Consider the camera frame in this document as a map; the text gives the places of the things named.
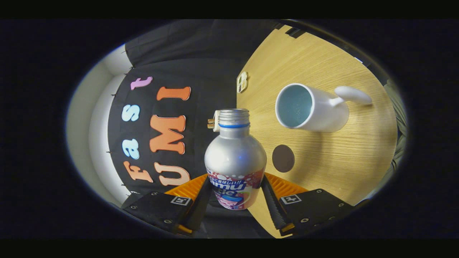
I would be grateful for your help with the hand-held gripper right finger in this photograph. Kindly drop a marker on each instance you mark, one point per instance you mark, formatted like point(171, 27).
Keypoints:
point(273, 209)

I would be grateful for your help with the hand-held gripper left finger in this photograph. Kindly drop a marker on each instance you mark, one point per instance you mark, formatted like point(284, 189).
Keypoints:
point(200, 209)

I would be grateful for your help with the dark round coaster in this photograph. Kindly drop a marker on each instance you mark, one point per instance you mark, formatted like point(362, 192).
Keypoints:
point(283, 158)

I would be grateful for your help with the silver juice bottle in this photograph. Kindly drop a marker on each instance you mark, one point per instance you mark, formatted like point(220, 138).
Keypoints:
point(235, 154)

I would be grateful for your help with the white cup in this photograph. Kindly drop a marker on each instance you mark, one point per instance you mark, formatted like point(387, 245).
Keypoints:
point(322, 111)

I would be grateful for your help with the wooden table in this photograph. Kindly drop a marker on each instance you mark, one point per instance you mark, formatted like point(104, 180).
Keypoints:
point(340, 157)

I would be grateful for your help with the brown toast slice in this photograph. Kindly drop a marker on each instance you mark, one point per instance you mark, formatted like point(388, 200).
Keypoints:
point(210, 124)

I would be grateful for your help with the white toaster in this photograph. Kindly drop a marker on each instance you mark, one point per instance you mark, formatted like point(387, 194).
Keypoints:
point(216, 121)

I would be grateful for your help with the white divided tray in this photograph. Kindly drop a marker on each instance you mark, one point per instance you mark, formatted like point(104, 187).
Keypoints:
point(242, 82)

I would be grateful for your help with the black backdrop cloth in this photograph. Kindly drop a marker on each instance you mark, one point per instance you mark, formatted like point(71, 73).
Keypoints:
point(179, 68)

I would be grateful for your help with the small black table clamp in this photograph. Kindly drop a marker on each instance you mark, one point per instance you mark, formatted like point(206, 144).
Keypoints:
point(294, 32)

